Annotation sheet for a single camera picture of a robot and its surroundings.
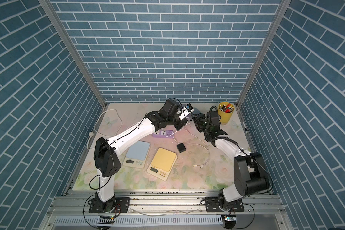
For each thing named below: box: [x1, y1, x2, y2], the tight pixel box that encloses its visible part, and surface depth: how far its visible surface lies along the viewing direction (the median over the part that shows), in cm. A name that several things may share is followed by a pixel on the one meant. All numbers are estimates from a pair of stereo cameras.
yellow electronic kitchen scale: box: [146, 147, 178, 182], surface depth 88 cm
